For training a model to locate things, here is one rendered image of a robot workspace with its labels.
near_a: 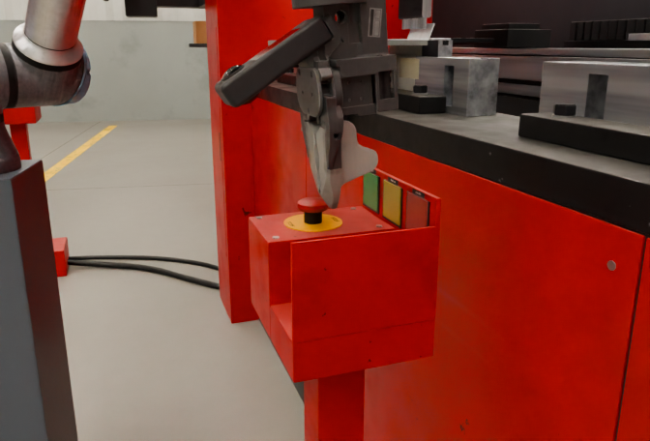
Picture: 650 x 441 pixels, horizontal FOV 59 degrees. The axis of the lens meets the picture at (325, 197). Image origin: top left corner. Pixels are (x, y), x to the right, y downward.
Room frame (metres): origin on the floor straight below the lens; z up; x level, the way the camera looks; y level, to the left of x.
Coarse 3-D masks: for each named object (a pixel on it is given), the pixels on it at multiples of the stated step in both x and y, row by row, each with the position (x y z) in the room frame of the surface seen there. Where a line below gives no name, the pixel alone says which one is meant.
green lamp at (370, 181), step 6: (366, 174) 0.73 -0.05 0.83; (372, 174) 0.71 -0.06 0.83; (366, 180) 0.73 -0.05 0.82; (372, 180) 0.71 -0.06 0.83; (366, 186) 0.73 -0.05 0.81; (372, 186) 0.71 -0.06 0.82; (366, 192) 0.73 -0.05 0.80; (372, 192) 0.71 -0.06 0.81; (366, 198) 0.73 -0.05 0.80; (372, 198) 0.71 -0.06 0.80; (366, 204) 0.73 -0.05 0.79; (372, 204) 0.71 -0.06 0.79
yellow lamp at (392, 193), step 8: (384, 184) 0.68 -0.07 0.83; (392, 184) 0.66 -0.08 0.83; (384, 192) 0.68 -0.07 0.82; (392, 192) 0.66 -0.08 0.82; (400, 192) 0.64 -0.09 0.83; (384, 200) 0.68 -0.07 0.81; (392, 200) 0.66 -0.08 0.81; (384, 208) 0.67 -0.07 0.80; (392, 208) 0.66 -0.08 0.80; (384, 216) 0.67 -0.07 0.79; (392, 216) 0.65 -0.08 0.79
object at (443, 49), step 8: (432, 40) 1.11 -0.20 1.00; (440, 40) 1.09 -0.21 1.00; (448, 40) 1.09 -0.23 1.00; (424, 48) 1.13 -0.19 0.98; (432, 48) 1.10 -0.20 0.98; (440, 48) 1.09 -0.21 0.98; (448, 48) 1.09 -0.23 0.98; (432, 56) 1.10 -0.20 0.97; (440, 56) 1.09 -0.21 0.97; (448, 56) 1.09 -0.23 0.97
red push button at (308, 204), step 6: (306, 198) 0.68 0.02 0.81; (312, 198) 0.68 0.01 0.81; (318, 198) 0.68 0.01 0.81; (300, 204) 0.66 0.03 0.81; (306, 204) 0.66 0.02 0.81; (312, 204) 0.66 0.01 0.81; (318, 204) 0.66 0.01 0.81; (324, 204) 0.66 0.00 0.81; (300, 210) 0.67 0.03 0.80; (306, 210) 0.66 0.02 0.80; (312, 210) 0.66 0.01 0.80; (318, 210) 0.66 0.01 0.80; (324, 210) 0.66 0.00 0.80; (306, 216) 0.67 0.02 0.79; (312, 216) 0.66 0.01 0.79; (318, 216) 0.67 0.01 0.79; (306, 222) 0.67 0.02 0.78; (312, 222) 0.66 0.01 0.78; (318, 222) 0.67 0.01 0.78
